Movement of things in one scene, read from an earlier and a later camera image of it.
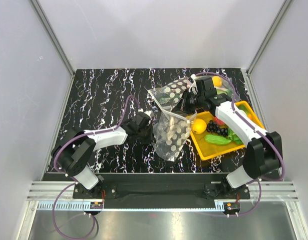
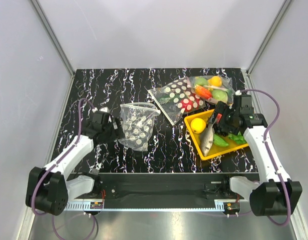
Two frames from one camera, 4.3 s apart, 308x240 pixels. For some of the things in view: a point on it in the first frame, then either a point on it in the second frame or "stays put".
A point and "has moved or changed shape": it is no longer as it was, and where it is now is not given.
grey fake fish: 172,127 → 207,137
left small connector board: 96,205 stays put
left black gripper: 150,139 → 116,133
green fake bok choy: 234,137 stays put
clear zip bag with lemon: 170,134 has moved or changed shape
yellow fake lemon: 199,126 stays put
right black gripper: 184,106 → 223,108
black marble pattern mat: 101,98 stays put
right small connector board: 231,208 stays put
